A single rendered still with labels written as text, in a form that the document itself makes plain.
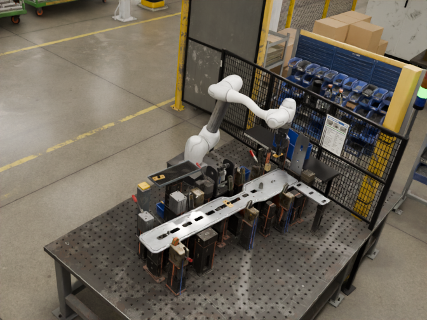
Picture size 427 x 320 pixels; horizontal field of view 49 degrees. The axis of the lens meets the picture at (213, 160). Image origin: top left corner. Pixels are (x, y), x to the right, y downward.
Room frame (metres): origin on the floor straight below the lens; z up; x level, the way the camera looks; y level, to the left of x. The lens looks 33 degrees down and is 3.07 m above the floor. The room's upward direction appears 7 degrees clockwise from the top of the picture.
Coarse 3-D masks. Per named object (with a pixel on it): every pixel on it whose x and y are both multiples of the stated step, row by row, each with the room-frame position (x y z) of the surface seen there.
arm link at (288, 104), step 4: (284, 100) 2.94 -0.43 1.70; (288, 100) 2.93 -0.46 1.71; (292, 100) 2.94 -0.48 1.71; (284, 104) 2.92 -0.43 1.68; (288, 104) 2.91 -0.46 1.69; (292, 104) 2.91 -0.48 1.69; (280, 108) 2.90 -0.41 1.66; (284, 108) 2.89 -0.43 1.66; (288, 108) 2.90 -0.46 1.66; (292, 108) 2.90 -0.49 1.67; (288, 112) 2.87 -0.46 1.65; (292, 112) 2.90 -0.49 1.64; (292, 116) 2.90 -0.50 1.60; (288, 120) 2.88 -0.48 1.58
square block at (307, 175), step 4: (304, 172) 3.06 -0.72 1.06; (308, 172) 3.06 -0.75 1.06; (312, 172) 3.07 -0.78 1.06; (304, 176) 3.03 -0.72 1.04; (308, 176) 3.01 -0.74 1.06; (312, 176) 3.03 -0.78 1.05; (300, 180) 3.06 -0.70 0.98; (304, 180) 3.02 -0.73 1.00; (308, 180) 3.00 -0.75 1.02; (312, 180) 3.05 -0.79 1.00; (300, 184) 3.05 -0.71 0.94; (308, 184) 3.02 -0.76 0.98; (304, 204) 3.04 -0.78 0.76; (304, 208) 3.05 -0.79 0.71
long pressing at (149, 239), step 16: (272, 176) 3.03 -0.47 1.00; (288, 176) 3.06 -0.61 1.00; (240, 192) 2.76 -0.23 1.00; (256, 192) 2.79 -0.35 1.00; (272, 192) 2.82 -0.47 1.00; (208, 208) 2.53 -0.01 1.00; (224, 208) 2.56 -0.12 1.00; (240, 208) 2.58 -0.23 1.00; (176, 224) 2.33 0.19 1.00; (192, 224) 2.35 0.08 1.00; (208, 224) 2.37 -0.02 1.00; (144, 240) 2.14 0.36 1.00; (160, 240) 2.16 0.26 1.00
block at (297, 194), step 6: (294, 192) 2.88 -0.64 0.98; (294, 198) 2.84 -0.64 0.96; (300, 198) 2.84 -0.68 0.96; (294, 204) 2.83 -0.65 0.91; (300, 204) 2.86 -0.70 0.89; (294, 210) 2.83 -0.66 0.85; (288, 216) 2.85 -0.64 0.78; (294, 216) 2.84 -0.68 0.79; (288, 222) 2.84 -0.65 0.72; (294, 222) 2.85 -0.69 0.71
